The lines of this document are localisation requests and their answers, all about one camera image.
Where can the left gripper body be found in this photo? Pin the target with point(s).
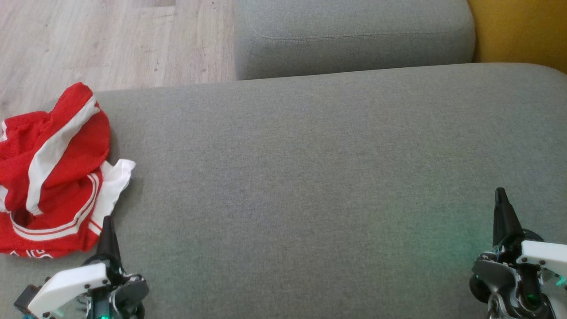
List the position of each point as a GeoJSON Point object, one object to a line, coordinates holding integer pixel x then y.
{"type": "Point", "coordinates": [71, 288]}

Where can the grey sofa seat cushion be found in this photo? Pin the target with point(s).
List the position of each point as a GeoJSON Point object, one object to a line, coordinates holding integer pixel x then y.
{"type": "Point", "coordinates": [310, 177]}

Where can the red shorts with white stripe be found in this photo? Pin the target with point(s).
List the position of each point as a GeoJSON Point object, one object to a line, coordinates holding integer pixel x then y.
{"type": "Point", "coordinates": [75, 146]}

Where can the red jersey with white trim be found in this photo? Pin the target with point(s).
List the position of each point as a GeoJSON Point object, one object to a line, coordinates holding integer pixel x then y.
{"type": "Point", "coordinates": [66, 243]}

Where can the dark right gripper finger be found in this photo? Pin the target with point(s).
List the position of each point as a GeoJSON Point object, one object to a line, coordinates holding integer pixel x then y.
{"type": "Point", "coordinates": [505, 221]}

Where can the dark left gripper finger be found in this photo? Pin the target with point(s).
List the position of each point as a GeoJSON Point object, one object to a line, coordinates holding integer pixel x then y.
{"type": "Point", "coordinates": [109, 248]}

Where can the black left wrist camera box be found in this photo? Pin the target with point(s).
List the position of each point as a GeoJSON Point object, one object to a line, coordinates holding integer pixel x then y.
{"type": "Point", "coordinates": [26, 299]}

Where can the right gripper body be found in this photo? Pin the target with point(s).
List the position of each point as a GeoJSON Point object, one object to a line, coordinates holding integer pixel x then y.
{"type": "Point", "coordinates": [536, 261]}

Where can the grey sofa side cushion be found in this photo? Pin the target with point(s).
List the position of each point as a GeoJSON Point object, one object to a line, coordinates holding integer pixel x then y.
{"type": "Point", "coordinates": [354, 40]}

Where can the yellow sofa backrest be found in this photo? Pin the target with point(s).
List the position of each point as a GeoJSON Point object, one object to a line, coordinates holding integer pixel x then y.
{"type": "Point", "coordinates": [522, 26]}

